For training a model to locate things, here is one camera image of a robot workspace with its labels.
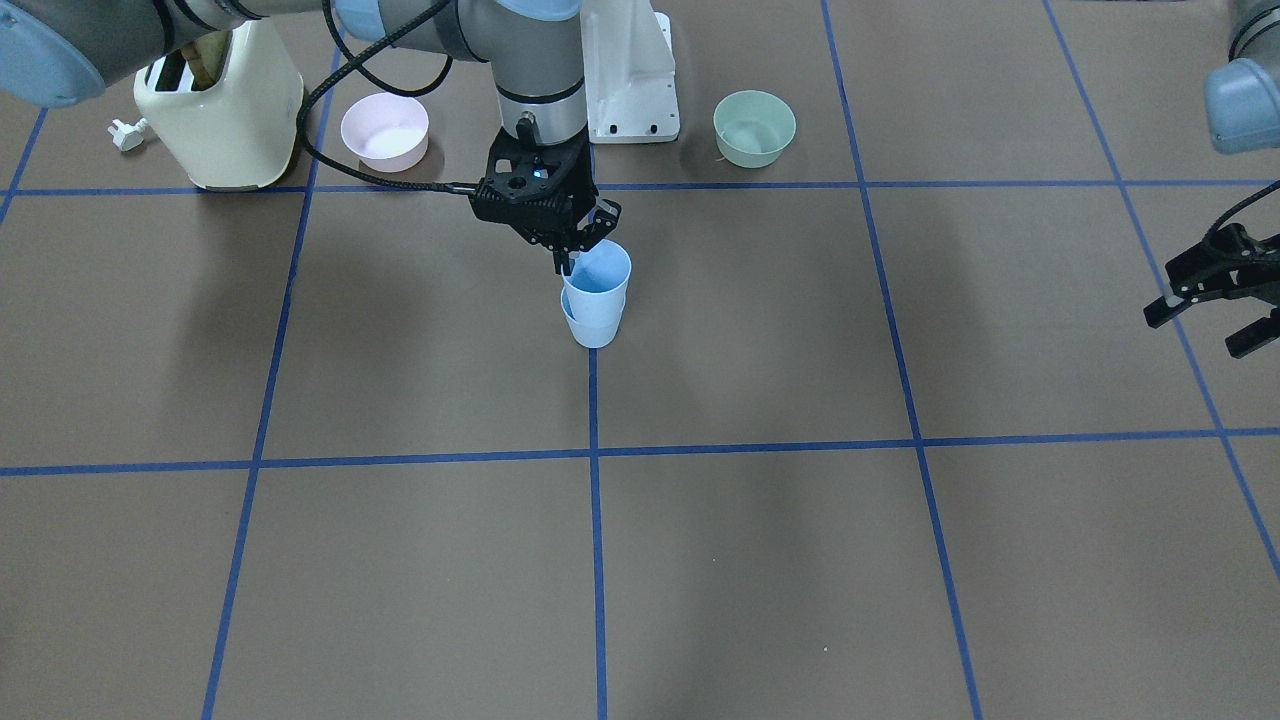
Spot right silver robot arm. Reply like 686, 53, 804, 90
3, 1, 621, 275

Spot cream toaster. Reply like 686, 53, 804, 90
133, 19, 305, 192

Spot light blue cup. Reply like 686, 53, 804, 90
559, 288, 626, 348
564, 240, 634, 327

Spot bread slice in toaster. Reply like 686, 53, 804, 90
179, 29, 230, 91

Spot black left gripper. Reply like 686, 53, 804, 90
1144, 224, 1280, 359

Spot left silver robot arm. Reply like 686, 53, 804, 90
1143, 1, 1279, 359

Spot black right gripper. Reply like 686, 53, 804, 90
470, 129, 622, 277

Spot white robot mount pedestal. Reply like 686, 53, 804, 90
580, 1, 681, 145

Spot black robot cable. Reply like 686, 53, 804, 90
296, 0, 479, 193

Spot green bowl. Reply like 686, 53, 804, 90
712, 90, 797, 169

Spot white toaster plug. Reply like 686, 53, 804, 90
106, 118, 150, 152

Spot pink bowl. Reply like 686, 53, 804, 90
339, 94, 430, 173

